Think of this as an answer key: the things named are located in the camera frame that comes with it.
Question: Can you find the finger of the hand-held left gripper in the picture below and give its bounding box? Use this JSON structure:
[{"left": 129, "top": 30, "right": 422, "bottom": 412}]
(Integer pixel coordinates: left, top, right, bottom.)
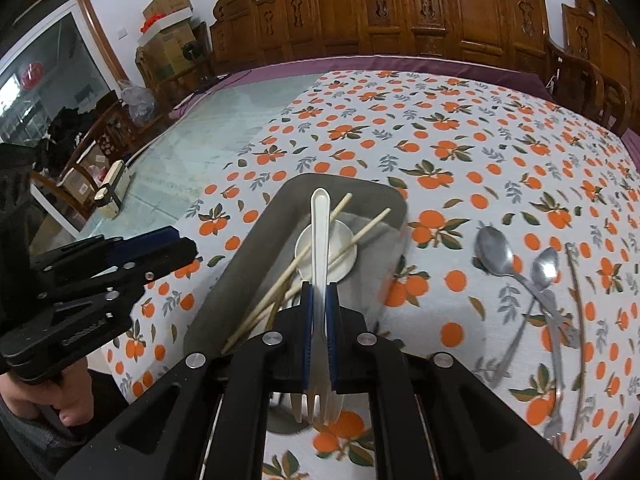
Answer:
[
  {"left": 42, "top": 237, "right": 199, "bottom": 311},
  {"left": 30, "top": 226, "right": 183, "bottom": 273}
]

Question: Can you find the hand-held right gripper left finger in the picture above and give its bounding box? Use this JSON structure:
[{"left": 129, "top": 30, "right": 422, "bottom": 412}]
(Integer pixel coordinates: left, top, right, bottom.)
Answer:
[{"left": 52, "top": 282, "right": 318, "bottom": 480}]

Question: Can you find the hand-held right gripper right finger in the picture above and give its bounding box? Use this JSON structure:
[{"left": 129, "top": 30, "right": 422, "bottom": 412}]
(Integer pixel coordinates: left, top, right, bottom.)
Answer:
[{"left": 325, "top": 282, "right": 583, "bottom": 480}]

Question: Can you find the bamboo chopstick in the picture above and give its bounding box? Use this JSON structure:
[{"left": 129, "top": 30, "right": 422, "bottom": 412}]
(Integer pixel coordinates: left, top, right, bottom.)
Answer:
[
  {"left": 227, "top": 207, "right": 392, "bottom": 346},
  {"left": 221, "top": 192, "right": 353, "bottom": 355}
]

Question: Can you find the white plastic spoon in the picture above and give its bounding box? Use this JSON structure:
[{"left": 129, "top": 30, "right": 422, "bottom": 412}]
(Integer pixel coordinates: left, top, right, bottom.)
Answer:
[{"left": 294, "top": 221, "right": 359, "bottom": 282}]

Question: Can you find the rectangular metal tray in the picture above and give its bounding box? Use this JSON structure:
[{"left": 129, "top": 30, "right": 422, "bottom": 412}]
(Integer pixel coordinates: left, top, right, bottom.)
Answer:
[{"left": 182, "top": 172, "right": 408, "bottom": 436}]

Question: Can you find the white plastic fork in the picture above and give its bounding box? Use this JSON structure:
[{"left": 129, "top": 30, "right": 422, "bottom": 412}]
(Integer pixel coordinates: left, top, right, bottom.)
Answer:
[{"left": 291, "top": 187, "right": 346, "bottom": 423}]

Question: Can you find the person's left hand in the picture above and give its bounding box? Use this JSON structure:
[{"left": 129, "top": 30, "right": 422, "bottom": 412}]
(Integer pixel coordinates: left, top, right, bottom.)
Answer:
[{"left": 0, "top": 355, "right": 93, "bottom": 441}]

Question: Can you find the cream box with black band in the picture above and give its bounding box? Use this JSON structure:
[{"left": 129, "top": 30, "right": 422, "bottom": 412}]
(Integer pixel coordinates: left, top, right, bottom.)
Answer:
[{"left": 94, "top": 159, "right": 132, "bottom": 218}]

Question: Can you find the wooden side chair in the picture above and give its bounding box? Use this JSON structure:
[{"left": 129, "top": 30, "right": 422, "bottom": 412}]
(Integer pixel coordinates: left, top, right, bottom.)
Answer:
[{"left": 30, "top": 100, "right": 147, "bottom": 222}]

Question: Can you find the crumpled plastic bag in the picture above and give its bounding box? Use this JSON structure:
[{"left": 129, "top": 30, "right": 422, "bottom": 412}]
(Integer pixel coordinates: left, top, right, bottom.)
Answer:
[{"left": 120, "top": 80, "right": 154, "bottom": 124}]

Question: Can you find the large metal spoon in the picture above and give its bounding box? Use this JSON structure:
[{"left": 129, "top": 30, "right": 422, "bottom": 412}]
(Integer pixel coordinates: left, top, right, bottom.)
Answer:
[{"left": 472, "top": 225, "right": 581, "bottom": 348}]

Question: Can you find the large printed cardboard box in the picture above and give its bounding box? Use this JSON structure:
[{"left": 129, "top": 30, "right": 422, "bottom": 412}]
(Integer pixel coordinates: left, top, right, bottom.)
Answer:
[{"left": 149, "top": 22, "right": 199, "bottom": 82}]

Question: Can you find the glass sliding door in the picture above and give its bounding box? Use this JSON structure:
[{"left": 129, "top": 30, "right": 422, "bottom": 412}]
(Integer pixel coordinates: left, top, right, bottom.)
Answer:
[{"left": 0, "top": 0, "right": 119, "bottom": 147}]

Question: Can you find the white flat box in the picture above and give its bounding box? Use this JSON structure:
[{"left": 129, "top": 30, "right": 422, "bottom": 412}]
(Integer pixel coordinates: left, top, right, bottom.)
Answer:
[{"left": 137, "top": 14, "right": 194, "bottom": 47}]

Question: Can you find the long purple seat cushion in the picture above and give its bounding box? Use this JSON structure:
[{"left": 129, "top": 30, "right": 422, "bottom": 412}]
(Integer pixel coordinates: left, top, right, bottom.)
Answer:
[{"left": 170, "top": 55, "right": 555, "bottom": 121}]

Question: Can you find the metal fork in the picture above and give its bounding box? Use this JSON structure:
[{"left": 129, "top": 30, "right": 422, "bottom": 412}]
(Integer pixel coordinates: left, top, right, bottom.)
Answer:
[{"left": 542, "top": 290, "right": 569, "bottom": 443}]

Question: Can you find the small metal spoon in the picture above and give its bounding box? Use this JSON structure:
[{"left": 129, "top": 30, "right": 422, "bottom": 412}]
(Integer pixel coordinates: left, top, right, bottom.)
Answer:
[{"left": 487, "top": 246, "right": 561, "bottom": 388}]

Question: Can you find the small brown cardboard box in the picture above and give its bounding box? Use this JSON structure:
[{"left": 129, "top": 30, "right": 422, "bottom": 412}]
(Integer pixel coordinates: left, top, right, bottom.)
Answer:
[{"left": 142, "top": 0, "right": 193, "bottom": 23}]

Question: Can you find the orange fruit print tablecloth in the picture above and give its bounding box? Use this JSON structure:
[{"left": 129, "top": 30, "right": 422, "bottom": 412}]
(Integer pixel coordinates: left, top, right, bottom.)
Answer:
[{"left": 107, "top": 67, "right": 640, "bottom": 480}]

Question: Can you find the thin dark chopstick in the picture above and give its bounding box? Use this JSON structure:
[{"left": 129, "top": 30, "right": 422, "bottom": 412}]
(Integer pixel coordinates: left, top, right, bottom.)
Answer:
[{"left": 565, "top": 242, "right": 589, "bottom": 428}]

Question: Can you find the carved wooden sofa bench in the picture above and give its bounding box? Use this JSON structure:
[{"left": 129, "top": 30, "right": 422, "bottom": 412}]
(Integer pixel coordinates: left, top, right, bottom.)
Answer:
[{"left": 207, "top": 0, "right": 566, "bottom": 93}]

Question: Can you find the carved wooden armchair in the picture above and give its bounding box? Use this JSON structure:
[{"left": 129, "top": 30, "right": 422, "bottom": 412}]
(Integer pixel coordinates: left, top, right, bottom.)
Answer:
[{"left": 547, "top": 0, "right": 640, "bottom": 136}]

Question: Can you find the wooden door frame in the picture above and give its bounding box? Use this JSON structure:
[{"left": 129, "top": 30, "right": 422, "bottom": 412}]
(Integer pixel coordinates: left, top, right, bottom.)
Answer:
[{"left": 50, "top": 0, "right": 132, "bottom": 92}]

